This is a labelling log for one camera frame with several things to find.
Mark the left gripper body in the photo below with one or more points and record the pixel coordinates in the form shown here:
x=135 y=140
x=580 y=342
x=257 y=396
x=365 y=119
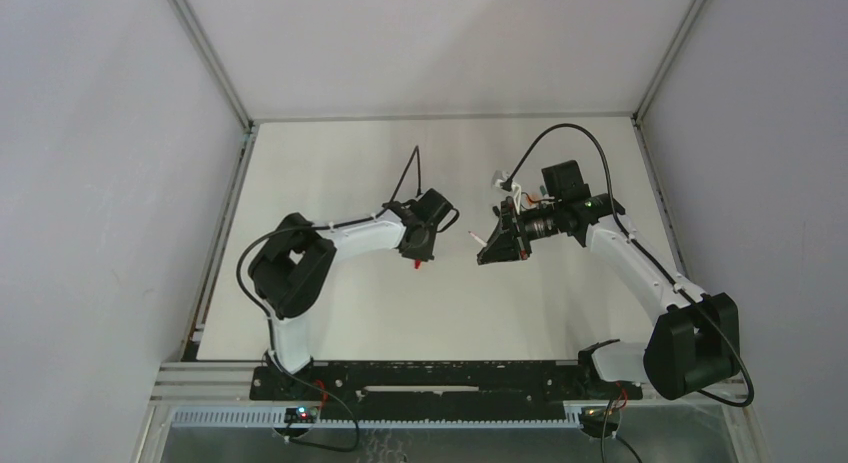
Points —
x=416 y=249

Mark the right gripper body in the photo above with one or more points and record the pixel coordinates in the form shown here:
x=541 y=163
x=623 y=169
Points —
x=518 y=229

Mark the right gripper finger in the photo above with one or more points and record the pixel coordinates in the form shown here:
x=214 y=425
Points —
x=502 y=250
x=506 y=221

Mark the white pen red tip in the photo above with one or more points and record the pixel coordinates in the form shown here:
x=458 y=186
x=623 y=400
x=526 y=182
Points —
x=478 y=239

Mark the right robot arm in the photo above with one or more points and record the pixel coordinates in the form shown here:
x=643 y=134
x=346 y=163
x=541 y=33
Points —
x=695 y=336

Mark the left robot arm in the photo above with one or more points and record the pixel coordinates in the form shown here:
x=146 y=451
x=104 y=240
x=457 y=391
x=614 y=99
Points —
x=283 y=272

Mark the right controller board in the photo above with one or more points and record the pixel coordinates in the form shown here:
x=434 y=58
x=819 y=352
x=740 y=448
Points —
x=598 y=423

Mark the controller board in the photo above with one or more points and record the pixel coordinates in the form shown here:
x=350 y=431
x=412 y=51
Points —
x=598 y=423
x=302 y=415

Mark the left controller board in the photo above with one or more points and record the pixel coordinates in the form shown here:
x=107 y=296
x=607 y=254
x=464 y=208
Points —
x=302 y=415

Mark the perforated metal strip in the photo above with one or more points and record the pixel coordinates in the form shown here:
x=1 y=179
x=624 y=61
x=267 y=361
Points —
x=278 y=417

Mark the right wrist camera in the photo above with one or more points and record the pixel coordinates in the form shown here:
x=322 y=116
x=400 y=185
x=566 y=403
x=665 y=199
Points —
x=503 y=182

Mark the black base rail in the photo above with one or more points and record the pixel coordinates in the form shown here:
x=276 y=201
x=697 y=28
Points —
x=406 y=389

